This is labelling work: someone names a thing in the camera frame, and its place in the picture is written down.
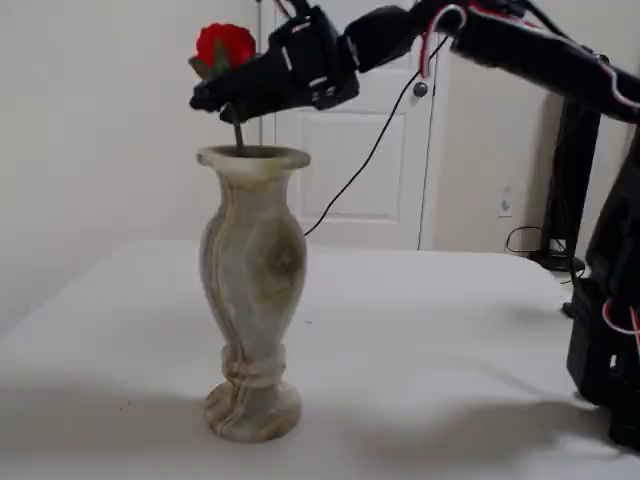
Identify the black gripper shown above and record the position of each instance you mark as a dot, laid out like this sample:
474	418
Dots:
280	82

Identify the red artificial rose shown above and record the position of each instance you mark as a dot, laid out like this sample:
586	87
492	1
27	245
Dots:
225	42

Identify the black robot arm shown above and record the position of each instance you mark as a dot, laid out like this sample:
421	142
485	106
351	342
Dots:
525	55

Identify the beige marble vase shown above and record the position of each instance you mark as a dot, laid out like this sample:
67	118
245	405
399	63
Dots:
250	260

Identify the white panel door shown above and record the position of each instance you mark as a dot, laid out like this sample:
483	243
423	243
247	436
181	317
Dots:
350	165

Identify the round metal door knob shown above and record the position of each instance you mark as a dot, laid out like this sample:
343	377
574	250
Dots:
420	89

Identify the black upright stand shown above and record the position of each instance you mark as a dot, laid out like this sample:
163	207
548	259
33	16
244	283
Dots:
570	175

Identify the white wall outlet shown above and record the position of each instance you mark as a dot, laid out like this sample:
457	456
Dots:
506	202

